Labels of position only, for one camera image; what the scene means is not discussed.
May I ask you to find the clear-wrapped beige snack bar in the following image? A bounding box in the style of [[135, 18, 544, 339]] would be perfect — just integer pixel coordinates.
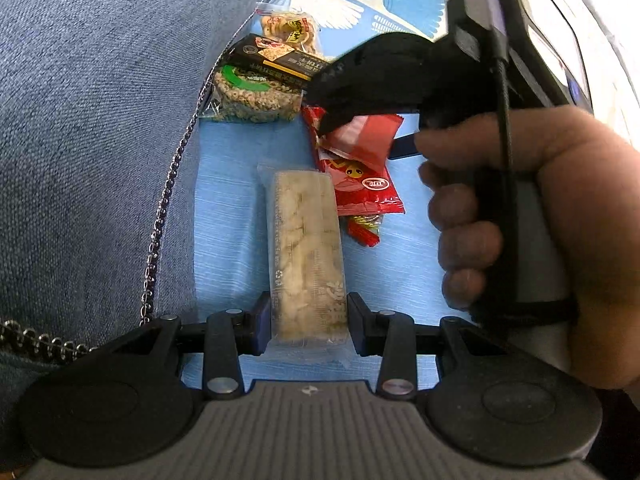
[[256, 161, 351, 367]]

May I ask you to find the silver metal chain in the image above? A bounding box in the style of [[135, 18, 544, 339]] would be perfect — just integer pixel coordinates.
[[0, 55, 226, 361]]

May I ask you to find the blue fan-print bedsheet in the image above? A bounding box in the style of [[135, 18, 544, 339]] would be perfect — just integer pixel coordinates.
[[180, 0, 640, 396]]

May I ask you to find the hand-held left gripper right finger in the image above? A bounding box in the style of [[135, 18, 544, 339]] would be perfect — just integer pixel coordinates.
[[346, 291, 523, 402]]

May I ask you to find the green ring cereal packet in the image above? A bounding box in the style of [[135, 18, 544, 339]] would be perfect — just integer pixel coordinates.
[[200, 62, 306, 125]]

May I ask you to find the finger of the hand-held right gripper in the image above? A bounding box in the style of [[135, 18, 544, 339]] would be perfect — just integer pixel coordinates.
[[305, 62, 362, 137]]

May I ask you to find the large red snack packet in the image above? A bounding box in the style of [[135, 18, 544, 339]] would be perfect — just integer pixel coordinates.
[[300, 104, 406, 218]]

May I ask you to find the small light red packet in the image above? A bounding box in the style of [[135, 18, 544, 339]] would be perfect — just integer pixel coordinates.
[[326, 114, 405, 173]]

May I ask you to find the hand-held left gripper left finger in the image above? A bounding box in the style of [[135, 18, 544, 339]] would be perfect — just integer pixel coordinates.
[[97, 291, 274, 402]]

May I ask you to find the blue denim cloth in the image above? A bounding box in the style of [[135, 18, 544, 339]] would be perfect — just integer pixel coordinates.
[[0, 0, 301, 466]]

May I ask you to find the person's right hand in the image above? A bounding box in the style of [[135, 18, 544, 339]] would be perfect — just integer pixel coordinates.
[[415, 104, 640, 392]]

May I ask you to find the small red gold packet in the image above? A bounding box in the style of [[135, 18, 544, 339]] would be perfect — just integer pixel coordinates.
[[345, 212, 384, 249]]

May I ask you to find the yellow label cracker packet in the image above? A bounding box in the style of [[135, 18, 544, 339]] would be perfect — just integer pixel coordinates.
[[255, 2, 324, 58]]

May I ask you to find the black snack box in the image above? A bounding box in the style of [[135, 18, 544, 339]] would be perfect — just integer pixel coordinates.
[[232, 34, 333, 92]]

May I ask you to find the black cable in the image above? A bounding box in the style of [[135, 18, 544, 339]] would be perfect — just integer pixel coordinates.
[[480, 35, 519, 186]]

